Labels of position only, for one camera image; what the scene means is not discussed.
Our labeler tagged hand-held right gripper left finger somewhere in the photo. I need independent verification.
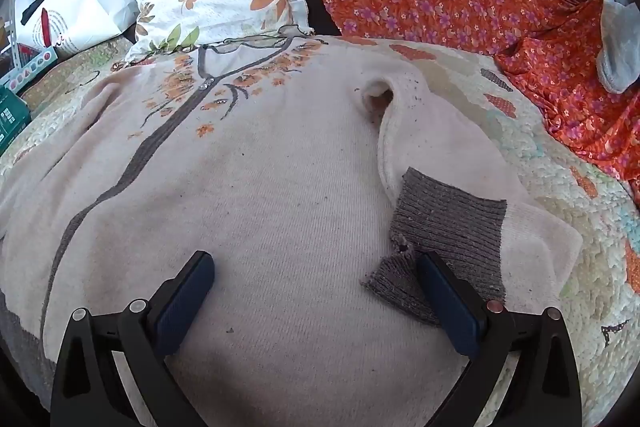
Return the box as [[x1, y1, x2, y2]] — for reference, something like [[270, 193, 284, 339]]
[[50, 250, 216, 427]]

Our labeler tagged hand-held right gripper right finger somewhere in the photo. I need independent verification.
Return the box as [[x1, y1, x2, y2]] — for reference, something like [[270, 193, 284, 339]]
[[418, 251, 583, 427]]

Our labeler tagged patchwork quilt with hearts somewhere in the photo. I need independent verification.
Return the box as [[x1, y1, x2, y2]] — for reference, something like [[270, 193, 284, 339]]
[[0, 34, 640, 427]]

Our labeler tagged green cardboard box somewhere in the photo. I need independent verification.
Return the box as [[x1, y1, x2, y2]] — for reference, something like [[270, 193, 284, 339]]
[[0, 86, 32, 152]]

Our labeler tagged long box with colourful shapes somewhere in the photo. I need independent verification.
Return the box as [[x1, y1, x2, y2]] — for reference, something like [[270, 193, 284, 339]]
[[0, 46, 60, 94]]

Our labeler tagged grey and white cloth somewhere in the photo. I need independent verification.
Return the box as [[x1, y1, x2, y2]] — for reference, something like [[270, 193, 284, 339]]
[[597, 0, 640, 94]]

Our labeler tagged white paper bag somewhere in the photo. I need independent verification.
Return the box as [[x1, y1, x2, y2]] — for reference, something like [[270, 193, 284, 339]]
[[14, 0, 138, 58]]

